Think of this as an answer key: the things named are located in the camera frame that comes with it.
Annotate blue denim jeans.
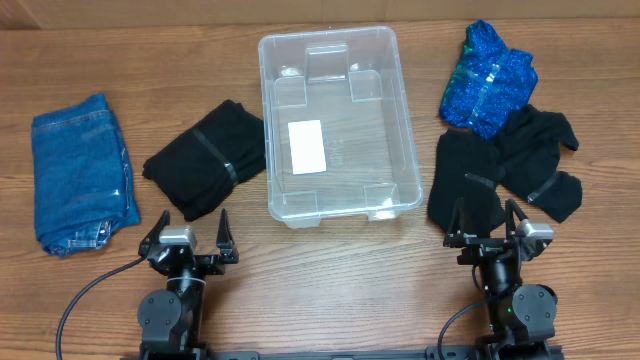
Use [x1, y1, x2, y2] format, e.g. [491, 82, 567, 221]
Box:
[31, 93, 141, 258]

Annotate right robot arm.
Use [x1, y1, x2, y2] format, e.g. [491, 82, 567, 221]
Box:
[433, 198, 564, 359]

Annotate blue sparkly garment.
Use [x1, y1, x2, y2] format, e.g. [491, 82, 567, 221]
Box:
[439, 20, 538, 140]

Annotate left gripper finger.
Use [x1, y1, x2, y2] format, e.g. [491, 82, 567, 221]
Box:
[216, 209, 236, 256]
[138, 210, 171, 255]

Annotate clear plastic storage bin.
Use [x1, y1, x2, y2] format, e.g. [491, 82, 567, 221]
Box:
[258, 26, 424, 229]

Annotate white label in bin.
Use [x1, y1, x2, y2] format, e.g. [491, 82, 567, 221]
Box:
[288, 120, 326, 175]

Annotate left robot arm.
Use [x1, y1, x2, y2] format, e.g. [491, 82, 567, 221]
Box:
[137, 211, 239, 359]

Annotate black garment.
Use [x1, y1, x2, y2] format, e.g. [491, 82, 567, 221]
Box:
[427, 129, 506, 237]
[142, 100, 266, 222]
[494, 105, 583, 223]

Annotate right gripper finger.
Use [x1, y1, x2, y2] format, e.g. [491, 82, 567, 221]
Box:
[446, 197, 465, 237]
[505, 199, 528, 239]

